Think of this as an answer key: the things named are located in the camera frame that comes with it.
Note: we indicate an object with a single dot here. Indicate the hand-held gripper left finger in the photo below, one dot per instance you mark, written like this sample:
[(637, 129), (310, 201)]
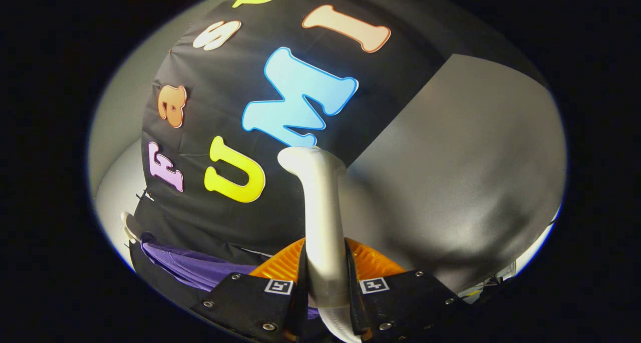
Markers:
[(245, 303)]

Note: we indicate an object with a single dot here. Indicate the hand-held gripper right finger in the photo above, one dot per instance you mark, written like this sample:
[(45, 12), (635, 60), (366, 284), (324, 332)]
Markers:
[(400, 303)]

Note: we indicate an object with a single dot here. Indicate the purple button jacket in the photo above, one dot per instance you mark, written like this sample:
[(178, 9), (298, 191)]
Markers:
[(200, 268)]

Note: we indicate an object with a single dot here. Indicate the white garment steamer head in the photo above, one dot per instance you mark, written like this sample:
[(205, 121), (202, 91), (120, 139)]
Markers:
[(323, 223)]

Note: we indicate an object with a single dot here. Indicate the white plastic clothes hanger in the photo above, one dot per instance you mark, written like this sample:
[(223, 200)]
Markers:
[(129, 228)]

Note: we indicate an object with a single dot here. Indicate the grey drawer cabinet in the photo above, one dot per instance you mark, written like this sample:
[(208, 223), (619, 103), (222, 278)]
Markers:
[(460, 157)]

